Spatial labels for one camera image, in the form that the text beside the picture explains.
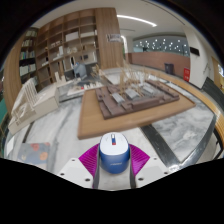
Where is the group of small ceiling lights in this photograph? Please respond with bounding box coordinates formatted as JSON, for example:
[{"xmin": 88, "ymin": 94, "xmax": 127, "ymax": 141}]
[{"xmin": 134, "ymin": 37, "xmax": 190, "ymax": 50}]

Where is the wooden shelf unit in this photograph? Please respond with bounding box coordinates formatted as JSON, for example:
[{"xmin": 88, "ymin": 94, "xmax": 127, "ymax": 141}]
[{"xmin": 18, "ymin": 7, "xmax": 125, "ymax": 92}]

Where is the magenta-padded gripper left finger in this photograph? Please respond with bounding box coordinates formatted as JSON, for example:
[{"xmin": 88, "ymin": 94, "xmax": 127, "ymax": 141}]
[{"xmin": 57, "ymin": 144, "xmax": 101, "ymax": 190}]

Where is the blue and white computer mouse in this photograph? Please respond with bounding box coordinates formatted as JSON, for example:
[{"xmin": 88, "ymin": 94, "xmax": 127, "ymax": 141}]
[{"xmin": 98, "ymin": 132, "xmax": 131, "ymax": 175}]

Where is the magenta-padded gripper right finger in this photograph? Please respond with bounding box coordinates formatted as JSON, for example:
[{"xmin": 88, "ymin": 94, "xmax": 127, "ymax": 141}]
[{"xmin": 128, "ymin": 143, "xmax": 173, "ymax": 190}]

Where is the white block architectural model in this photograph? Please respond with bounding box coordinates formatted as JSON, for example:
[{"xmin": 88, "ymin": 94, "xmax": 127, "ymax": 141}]
[{"xmin": 54, "ymin": 63, "xmax": 105, "ymax": 102}]

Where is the long wooden counter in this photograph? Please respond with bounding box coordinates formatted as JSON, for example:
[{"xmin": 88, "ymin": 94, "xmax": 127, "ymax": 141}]
[{"xmin": 127, "ymin": 51, "xmax": 191, "ymax": 78}]

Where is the black wall screen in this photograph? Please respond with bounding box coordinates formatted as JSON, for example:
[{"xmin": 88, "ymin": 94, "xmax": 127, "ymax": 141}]
[{"xmin": 189, "ymin": 46, "xmax": 201, "ymax": 57}]

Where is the black waste bin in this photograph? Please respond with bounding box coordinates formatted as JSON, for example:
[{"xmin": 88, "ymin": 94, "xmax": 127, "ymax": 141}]
[{"xmin": 163, "ymin": 62, "xmax": 175, "ymax": 76}]

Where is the white lattice architectural model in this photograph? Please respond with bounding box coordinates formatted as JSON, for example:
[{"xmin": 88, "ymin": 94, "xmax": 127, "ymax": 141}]
[{"xmin": 7, "ymin": 77, "xmax": 61, "ymax": 136}]

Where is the long ceiling light strip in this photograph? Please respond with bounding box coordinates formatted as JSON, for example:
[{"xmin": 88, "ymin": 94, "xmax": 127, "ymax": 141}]
[{"xmin": 116, "ymin": 13, "xmax": 158, "ymax": 29}]

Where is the red floor sign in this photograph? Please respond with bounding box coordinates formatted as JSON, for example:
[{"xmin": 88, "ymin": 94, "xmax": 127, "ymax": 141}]
[{"xmin": 182, "ymin": 67, "xmax": 191, "ymax": 83}]

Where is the floral print mouse pad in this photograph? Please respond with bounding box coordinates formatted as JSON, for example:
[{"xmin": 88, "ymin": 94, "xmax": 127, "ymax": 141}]
[{"xmin": 16, "ymin": 142, "xmax": 52, "ymax": 170}]

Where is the brown architectural model wooden base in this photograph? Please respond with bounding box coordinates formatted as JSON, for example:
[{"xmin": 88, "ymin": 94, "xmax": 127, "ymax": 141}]
[{"xmin": 77, "ymin": 63, "xmax": 197, "ymax": 141}]

